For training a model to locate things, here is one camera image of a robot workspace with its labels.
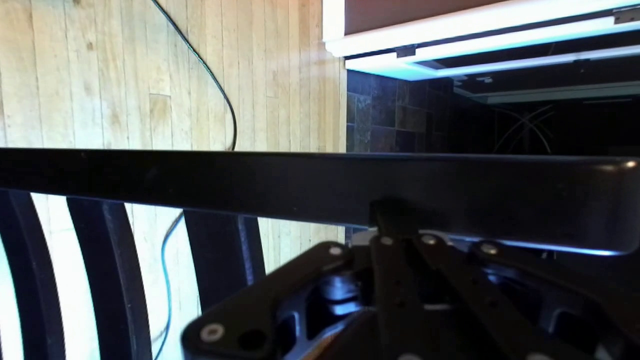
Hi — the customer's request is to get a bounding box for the white wooden frame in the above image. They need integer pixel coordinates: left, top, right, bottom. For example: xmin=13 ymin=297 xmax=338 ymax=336
xmin=322 ymin=0 xmax=640 ymax=59

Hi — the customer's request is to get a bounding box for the dark wooden ladderback chair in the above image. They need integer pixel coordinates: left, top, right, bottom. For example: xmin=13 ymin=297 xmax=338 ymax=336
xmin=0 ymin=145 xmax=640 ymax=360

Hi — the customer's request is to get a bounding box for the metal framed glass panel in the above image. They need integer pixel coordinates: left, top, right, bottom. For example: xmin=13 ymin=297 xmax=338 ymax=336
xmin=343 ymin=13 xmax=640 ymax=107

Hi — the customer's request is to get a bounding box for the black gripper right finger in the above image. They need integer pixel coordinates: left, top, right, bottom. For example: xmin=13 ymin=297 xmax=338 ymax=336
xmin=416 ymin=227 xmax=640 ymax=360

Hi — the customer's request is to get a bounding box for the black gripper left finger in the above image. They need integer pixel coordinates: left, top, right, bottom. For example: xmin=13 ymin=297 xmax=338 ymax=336
xmin=180 ymin=194 xmax=431 ymax=360

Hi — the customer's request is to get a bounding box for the black floor cable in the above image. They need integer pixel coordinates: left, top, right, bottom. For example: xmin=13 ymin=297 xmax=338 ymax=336
xmin=149 ymin=0 xmax=240 ymax=360

